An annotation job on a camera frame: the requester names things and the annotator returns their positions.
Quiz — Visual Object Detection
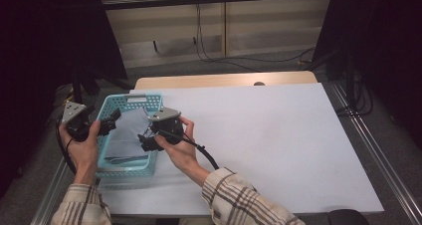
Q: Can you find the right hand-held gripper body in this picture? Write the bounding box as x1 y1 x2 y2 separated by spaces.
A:
147 107 184 144

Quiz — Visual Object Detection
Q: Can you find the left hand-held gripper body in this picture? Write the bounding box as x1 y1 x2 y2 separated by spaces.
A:
62 101 101 142

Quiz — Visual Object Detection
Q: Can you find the pale blue knit garment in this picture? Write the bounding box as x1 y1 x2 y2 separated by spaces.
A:
105 108 154 163

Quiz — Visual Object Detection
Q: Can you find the light blue perforated plastic basket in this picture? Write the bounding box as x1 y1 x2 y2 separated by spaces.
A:
95 93 164 179

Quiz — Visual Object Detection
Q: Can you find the person's right hand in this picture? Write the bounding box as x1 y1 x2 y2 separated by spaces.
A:
153 115 200 173

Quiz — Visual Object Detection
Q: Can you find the person's left hand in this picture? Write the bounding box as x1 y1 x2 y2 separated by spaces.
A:
59 119 103 173

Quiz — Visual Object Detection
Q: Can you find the black metal stand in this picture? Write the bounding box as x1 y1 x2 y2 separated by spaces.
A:
71 67 101 104

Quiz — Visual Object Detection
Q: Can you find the light wooden table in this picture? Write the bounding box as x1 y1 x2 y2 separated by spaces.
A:
134 71 318 90

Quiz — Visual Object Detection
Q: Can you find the dark curtain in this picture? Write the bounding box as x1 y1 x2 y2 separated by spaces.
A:
0 0 129 199
312 0 422 149

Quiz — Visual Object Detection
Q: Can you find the white table cover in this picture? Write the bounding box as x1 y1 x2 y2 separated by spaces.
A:
99 83 385 217

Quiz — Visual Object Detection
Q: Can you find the black round seat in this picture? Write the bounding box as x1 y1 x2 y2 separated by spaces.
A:
327 208 370 225

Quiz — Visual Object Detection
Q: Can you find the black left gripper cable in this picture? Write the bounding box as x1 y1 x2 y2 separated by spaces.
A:
55 116 78 175

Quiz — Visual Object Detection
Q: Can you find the metal floor rail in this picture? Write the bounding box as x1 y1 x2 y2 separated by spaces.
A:
31 157 73 225
331 81 422 225

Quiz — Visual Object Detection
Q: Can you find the black cable from wall socket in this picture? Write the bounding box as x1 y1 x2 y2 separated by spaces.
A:
194 2 317 72

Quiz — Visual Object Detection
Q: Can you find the black floor cable bundle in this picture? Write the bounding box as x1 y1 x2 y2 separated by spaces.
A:
334 70 375 117

